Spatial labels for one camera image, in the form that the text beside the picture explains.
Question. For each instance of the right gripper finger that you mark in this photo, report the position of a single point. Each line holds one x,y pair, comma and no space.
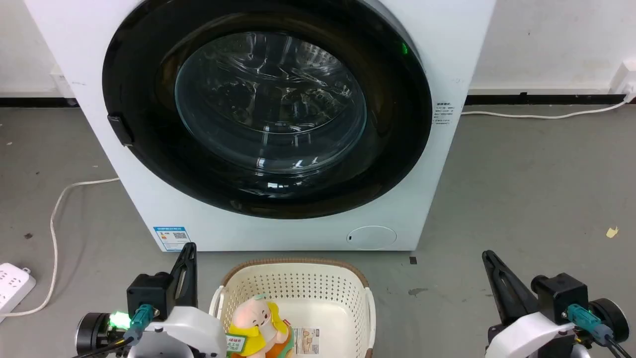
521,296
502,293

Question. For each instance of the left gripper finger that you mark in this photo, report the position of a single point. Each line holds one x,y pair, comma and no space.
176,286
191,278

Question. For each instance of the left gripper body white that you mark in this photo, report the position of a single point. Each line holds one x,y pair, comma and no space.
184,333

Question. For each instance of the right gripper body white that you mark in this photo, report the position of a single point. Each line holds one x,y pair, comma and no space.
531,335

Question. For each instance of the round black glass washer door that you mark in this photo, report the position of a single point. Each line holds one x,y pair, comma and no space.
271,104

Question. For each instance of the white front-load washing machine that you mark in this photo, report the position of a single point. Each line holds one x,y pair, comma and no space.
447,59

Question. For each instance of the blue energy label sticker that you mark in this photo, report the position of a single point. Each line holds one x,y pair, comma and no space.
171,238

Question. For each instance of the pink yellow plush doll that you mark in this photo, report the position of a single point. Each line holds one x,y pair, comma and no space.
258,323

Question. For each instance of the yellow paper scrap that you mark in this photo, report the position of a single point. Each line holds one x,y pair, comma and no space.
612,231

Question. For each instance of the paper label in basket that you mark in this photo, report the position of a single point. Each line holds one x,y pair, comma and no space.
305,340

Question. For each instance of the white perforated laundry basket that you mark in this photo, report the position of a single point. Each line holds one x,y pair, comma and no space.
318,298

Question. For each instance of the round white filter cover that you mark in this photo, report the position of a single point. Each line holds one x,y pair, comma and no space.
371,237

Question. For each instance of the white power strip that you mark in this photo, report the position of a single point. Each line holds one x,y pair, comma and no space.
12,286

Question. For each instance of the small text warning sticker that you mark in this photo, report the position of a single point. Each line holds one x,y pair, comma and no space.
443,113

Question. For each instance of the left black wrist camera box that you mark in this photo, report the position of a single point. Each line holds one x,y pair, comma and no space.
149,293

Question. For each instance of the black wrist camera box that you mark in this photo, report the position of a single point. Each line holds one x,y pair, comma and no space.
149,293
559,293

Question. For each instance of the right black wrist camera box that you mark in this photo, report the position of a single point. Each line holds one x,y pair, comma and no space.
559,293

